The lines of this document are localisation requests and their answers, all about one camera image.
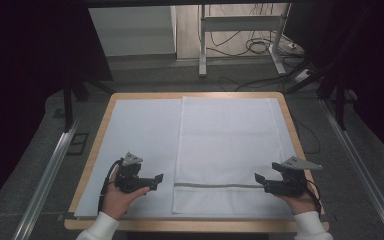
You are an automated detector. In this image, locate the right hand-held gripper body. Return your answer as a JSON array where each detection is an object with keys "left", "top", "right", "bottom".
[{"left": 271, "top": 156, "right": 324, "bottom": 198}]

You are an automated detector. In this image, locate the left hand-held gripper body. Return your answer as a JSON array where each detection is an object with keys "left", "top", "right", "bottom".
[{"left": 114, "top": 152, "right": 148, "bottom": 195}]

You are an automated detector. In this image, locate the white cloth towel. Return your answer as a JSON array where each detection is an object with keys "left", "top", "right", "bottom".
[{"left": 171, "top": 96, "right": 295, "bottom": 216}]

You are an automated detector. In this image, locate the person's right hand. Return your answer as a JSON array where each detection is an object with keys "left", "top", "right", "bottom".
[{"left": 274, "top": 191, "right": 318, "bottom": 216}]

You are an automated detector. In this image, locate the person's left hand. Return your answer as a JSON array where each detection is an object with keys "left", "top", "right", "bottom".
[{"left": 102, "top": 165, "right": 151, "bottom": 221}]

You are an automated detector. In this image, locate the white table mat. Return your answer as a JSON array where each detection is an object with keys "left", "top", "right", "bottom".
[{"left": 73, "top": 97, "right": 300, "bottom": 220}]

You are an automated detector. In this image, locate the wooden table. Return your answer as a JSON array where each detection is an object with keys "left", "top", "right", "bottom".
[{"left": 63, "top": 91, "right": 331, "bottom": 234}]

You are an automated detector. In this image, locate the black floor plate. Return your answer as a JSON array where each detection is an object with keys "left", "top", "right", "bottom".
[{"left": 66, "top": 132, "right": 90, "bottom": 156}]

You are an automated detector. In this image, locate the black metal stand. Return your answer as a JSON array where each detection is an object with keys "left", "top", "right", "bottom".
[
  {"left": 283, "top": 3, "right": 349, "bottom": 132},
  {"left": 61, "top": 74, "right": 116, "bottom": 134}
]

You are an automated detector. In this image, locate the white power strip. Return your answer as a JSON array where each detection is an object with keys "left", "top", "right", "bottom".
[{"left": 292, "top": 67, "right": 315, "bottom": 84}]

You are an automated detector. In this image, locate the dark curtain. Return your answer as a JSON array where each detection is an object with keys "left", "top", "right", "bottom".
[
  {"left": 283, "top": 0, "right": 384, "bottom": 168},
  {"left": 0, "top": 0, "right": 114, "bottom": 218}
]

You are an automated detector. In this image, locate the white cabinet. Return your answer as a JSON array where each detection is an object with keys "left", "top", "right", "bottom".
[{"left": 87, "top": 5, "right": 178, "bottom": 58}]

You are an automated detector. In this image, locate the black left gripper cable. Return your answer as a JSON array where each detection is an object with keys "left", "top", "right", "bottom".
[{"left": 97, "top": 159, "right": 124, "bottom": 214}]

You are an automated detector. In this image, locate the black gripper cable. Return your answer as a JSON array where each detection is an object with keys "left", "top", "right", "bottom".
[
  {"left": 97, "top": 159, "right": 124, "bottom": 214},
  {"left": 304, "top": 179, "right": 323, "bottom": 218}
]

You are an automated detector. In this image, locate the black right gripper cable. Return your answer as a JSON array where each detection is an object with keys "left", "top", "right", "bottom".
[{"left": 304, "top": 179, "right": 323, "bottom": 218}]

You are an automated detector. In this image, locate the thin black floor cable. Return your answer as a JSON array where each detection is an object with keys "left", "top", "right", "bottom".
[{"left": 293, "top": 115, "right": 322, "bottom": 156}]

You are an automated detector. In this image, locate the aluminium floor rail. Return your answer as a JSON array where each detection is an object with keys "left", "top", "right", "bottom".
[
  {"left": 11, "top": 114, "right": 82, "bottom": 240},
  {"left": 319, "top": 99, "right": 384, "bottom": 240}
]

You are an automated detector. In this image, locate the black floor cable bundle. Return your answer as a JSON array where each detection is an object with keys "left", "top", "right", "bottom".
[{"left": 205, "top": 3, "right": 283, "bottom": 58}]

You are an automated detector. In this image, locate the white metal desk frame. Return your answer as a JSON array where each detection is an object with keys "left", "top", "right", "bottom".
[{"left": 197, "top": 2, "right": 293, "bottom": 79}]

